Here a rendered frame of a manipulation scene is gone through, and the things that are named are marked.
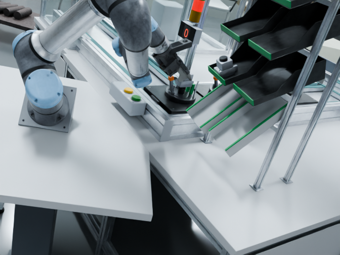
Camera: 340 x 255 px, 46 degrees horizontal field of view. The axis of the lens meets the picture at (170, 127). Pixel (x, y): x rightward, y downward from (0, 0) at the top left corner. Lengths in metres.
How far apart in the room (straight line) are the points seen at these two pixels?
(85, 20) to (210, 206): 0.71
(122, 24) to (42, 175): 0.54
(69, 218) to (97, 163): 1.07
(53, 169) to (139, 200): 0.30
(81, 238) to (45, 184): 1.09
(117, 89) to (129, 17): 0.65
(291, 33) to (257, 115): 0.31
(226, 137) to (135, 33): 0.54
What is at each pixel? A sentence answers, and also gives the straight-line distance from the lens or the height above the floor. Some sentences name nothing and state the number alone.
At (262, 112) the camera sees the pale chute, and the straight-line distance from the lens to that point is 1.48.
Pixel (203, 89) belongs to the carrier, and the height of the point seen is 0.97.
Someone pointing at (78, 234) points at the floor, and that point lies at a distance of 2.37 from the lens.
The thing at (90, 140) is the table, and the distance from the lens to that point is 1.53.
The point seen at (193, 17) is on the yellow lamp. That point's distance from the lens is 1.88.
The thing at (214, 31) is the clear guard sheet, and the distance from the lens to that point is 3.17.
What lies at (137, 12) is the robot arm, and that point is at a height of 1.41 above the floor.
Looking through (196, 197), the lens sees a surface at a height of 0.86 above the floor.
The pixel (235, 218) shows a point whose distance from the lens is 1.35.
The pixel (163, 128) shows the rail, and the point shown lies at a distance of 1.59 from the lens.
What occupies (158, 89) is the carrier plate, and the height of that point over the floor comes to 0.97.
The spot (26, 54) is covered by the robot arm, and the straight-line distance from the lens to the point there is 1.42.
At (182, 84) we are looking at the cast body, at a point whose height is 1.04.
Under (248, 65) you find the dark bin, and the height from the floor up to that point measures 1.25.
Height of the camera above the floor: 1.67
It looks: 28 degrees down
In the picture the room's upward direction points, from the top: 16 degrees clockwise
